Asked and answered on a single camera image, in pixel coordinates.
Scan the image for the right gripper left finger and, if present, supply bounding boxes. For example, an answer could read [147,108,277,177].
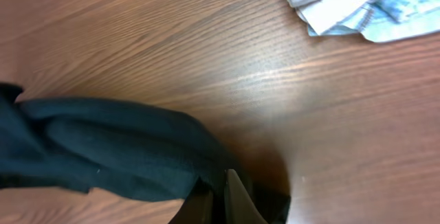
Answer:
[168,180,214,224]

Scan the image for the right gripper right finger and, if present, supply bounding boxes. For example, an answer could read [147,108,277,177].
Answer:
[224,169,267,224]

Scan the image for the black t-shirt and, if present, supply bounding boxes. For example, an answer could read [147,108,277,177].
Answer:
[0,82,292,224]

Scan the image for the folded light blue jeans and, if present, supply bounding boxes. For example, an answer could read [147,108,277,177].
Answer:
[307,0,440,44]

